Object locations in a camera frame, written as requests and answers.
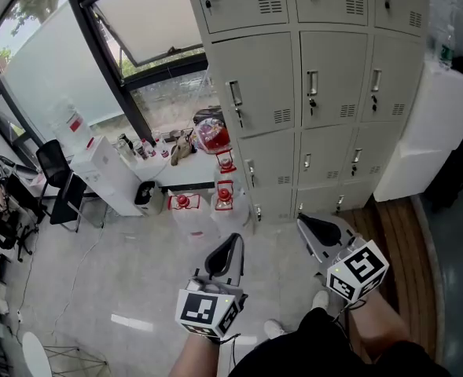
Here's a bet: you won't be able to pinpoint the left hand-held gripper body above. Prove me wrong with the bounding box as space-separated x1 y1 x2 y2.
175 275 248 339

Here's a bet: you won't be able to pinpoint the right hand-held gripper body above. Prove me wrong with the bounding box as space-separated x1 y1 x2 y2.
320 233 390 304

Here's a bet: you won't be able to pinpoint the grey metal locker cabinet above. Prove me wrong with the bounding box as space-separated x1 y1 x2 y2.
182 0 431 233

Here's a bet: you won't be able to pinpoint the grey metal locker door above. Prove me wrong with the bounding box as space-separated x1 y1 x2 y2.
211 31 296 139

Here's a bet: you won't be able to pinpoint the person's left forearm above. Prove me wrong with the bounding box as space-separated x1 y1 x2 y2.
167 331 221 377

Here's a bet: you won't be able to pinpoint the person's right forearm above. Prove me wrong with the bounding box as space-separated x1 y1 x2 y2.
348 288 410 364

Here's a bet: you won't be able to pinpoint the white box cabinet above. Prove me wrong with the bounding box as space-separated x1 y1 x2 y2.
68 135 144 218

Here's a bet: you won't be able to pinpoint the person's right white shoe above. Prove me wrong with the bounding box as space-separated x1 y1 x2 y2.
311 290 330 312

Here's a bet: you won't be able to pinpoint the person's white shoe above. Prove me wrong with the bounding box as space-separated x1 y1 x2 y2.
311 290 330 312
263 319 287 339

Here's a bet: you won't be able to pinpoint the brown wooden platform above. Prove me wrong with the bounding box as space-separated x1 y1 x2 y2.
339 200 446 364

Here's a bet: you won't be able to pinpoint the person's left white shoe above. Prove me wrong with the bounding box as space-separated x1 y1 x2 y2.
263 319 287 339

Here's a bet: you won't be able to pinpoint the person's black shorts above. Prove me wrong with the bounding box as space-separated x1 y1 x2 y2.
229 306 452 377

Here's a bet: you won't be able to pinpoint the white trash bin black rim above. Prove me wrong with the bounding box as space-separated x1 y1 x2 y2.
134 181 164 216

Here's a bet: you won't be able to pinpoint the beige plush toy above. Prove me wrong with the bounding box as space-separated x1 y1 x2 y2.
170 134 195 167

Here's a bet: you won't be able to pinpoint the clear bag with red contents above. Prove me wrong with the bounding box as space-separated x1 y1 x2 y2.
193 118 232 155

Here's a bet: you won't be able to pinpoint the small bottle red label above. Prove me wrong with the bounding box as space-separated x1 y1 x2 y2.
139 138 157 160

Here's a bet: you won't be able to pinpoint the clear glass jar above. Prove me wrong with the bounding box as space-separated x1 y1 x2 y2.
115 140 138 168

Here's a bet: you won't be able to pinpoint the black backpack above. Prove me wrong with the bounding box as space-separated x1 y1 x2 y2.
193 107 225 127

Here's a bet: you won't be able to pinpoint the black bottle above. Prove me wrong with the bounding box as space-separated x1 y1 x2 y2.
117 133 136 156

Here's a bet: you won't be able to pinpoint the white round stool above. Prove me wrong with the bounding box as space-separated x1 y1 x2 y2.
21 331 53 377

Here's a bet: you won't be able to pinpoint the black office chair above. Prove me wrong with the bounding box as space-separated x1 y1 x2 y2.
35 139 106 233

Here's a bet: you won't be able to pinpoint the clear water jug red label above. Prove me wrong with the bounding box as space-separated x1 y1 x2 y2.
46 96 97 157

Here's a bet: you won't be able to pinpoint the green label plastic bottle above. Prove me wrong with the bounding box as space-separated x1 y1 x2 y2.
437 24 456 70

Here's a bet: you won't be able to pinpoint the frosted tilting window pane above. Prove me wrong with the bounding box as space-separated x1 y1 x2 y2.
91 0 204 68

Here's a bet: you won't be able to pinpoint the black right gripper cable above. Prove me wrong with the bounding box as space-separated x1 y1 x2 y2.
332 298 369 324

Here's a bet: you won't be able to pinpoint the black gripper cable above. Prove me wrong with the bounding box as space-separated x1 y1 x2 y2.
218 331 243 373
332 298 369 324

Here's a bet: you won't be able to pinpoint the clear water jug red handle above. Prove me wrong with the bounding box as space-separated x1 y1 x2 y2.
210 179 252 236
214 150 238 181
167 192 221 243

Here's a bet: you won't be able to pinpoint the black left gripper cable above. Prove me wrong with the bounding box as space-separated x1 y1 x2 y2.
218 331 243 373

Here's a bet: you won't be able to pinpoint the white floor cable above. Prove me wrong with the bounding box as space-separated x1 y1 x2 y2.
52 225 106 337

